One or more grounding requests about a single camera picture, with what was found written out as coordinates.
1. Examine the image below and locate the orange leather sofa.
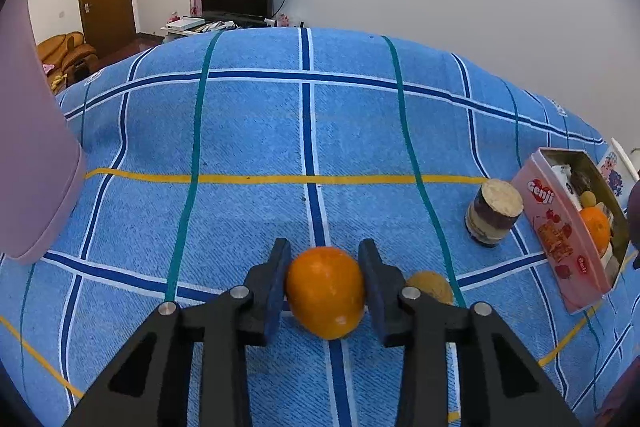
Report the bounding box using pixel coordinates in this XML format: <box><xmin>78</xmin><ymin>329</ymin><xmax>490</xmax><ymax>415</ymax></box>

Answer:
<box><xmin>37</xmin><ymin>31</ymin><xmax>98</xmax><ymax>94</ymax></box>

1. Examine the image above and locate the large orange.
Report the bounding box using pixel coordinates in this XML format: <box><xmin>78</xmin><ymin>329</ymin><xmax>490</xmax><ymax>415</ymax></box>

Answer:
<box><xmin>579</xmin><ymin>206</ymin><xmax>611</xmax><ymax>257</ymax></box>

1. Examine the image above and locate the white TV stand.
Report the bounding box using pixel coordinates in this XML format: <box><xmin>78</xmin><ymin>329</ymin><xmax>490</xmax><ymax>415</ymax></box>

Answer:
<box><xmin>160</xmin><ymin>14</ymin><xmax>305</xmax><ymax>42</ymax></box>

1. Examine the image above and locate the small orange tangerine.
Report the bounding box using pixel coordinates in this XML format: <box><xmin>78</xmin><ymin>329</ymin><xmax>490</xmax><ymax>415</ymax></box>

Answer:
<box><xmin>285</xmin><ymin>246</ymin><xmax>366</xmax><ymax>340</ymax></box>

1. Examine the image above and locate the purple kettle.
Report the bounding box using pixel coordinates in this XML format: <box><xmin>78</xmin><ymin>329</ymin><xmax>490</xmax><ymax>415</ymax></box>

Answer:
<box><xmin>0</xmin><ymin>0</ymin><xmax>86</xmax><ymax>265</ymax></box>

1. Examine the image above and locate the blue plaid tablecloth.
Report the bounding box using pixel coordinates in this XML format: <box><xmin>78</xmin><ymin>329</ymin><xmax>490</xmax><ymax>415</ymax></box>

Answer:
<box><xmin>1</xmin><ymin>28</ymin><xmax>639</xmax><ymax>426</ymax></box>

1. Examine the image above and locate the white ceramic mug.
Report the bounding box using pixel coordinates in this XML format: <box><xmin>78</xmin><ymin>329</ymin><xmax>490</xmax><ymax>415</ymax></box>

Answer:
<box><xmin>598</xmin><ymin>139</ymin><xmax>639</xmax><ymax>210</ymax></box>

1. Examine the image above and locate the pink biscuit tin box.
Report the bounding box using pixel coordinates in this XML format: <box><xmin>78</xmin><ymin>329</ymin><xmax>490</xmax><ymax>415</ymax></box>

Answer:
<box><xmin>512</xmin><ymin>147</ymin><xmax>629</xmax><ymax>313</ymax></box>

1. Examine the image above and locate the brown kiwi-like fruit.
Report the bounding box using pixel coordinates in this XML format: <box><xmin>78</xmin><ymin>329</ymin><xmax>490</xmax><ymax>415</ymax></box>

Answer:
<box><xmin>407</xmin><ymin>271</ymin><xmax>454</xmax><ymax>306</ymax></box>

